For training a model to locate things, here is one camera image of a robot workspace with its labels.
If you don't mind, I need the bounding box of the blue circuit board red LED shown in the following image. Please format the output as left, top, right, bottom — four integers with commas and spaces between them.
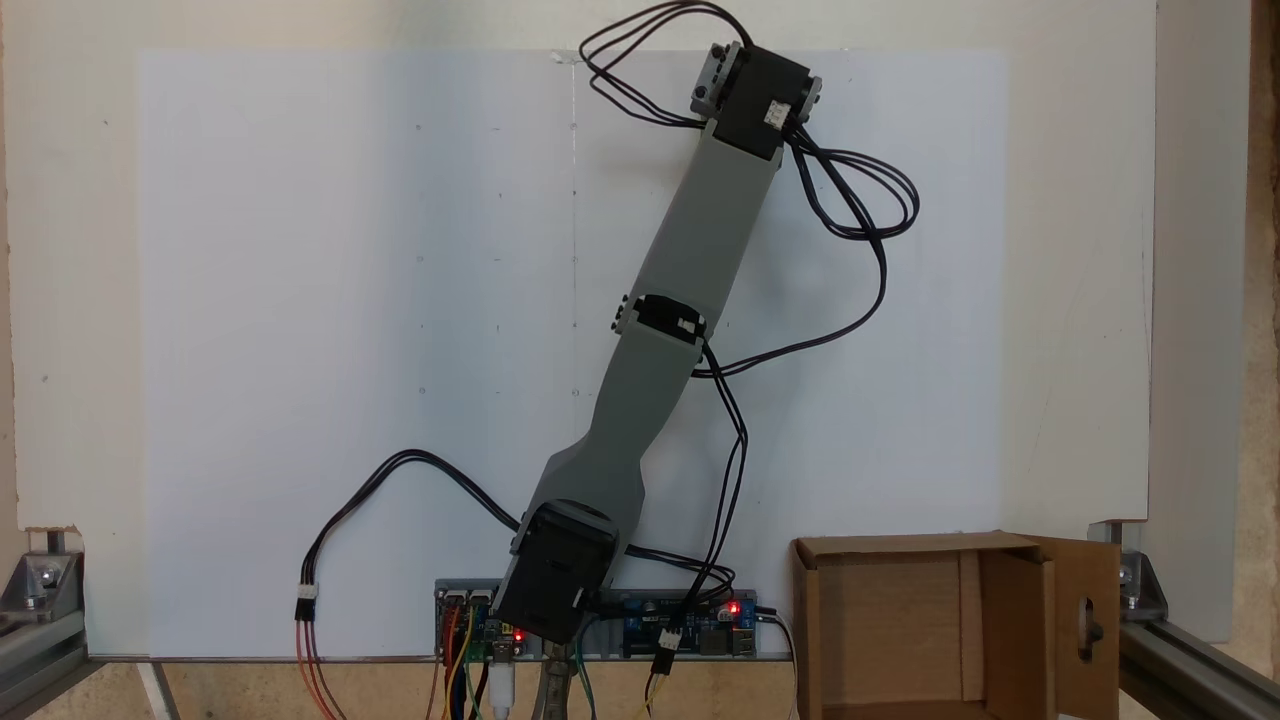
600, 590, 761, 659

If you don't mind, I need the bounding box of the white paper sheet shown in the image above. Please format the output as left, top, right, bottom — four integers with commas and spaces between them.
135, 48, 1009, 661

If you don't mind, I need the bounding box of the brown cardboard box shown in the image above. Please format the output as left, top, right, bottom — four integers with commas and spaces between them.
790, 530, 1121, 720

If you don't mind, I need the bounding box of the black servo cable bundle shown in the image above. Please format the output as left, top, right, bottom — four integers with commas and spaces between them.
578, 0, 753, 129
625, 345, 751, 601
690, 125, 919, 379

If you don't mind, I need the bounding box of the circuit board with jumper wires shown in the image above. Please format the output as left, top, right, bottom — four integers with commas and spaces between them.
435, 580, 501, 663

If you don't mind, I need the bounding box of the yellow jumper wire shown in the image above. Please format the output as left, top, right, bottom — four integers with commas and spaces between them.
445, 605, 477, 720

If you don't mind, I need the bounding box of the black power cable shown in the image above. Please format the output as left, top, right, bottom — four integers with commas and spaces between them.
755, 605, 801, 720

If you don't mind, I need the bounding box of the white USB cable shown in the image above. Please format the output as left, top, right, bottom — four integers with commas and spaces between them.
488, 640, 517, 720

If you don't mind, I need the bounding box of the black cable with white connector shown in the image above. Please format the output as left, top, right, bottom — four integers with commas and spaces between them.
295, 450, 526, 623

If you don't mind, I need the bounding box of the orange red wire bundle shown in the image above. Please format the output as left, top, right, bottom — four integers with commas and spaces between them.
295, 620, 346, 720

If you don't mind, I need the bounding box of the metal corner bracket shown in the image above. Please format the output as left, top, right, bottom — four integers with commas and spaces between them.
0, 528, 86, 613
1090, 520, 1169, 623

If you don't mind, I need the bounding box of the aluminium frame post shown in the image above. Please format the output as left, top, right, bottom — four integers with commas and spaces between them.
1118, 618, 1280, 720
0, 605, 91, 720

